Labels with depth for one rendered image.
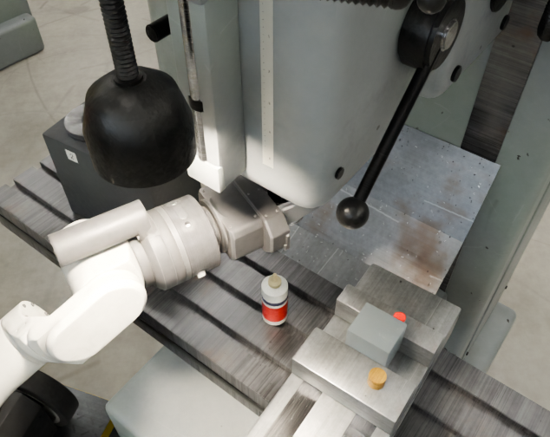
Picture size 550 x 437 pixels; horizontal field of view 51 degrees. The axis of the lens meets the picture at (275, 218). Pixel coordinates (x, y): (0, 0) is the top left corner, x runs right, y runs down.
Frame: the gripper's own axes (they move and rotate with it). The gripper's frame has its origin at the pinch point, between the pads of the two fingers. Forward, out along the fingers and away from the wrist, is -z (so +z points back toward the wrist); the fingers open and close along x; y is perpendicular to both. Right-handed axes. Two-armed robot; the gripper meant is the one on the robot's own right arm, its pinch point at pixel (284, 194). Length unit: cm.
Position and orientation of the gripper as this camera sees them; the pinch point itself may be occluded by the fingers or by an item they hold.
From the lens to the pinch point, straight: 68.6
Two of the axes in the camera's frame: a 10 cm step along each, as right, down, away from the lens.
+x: -5.2, -6.4, 5.7
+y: -0.1, 6.7, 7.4
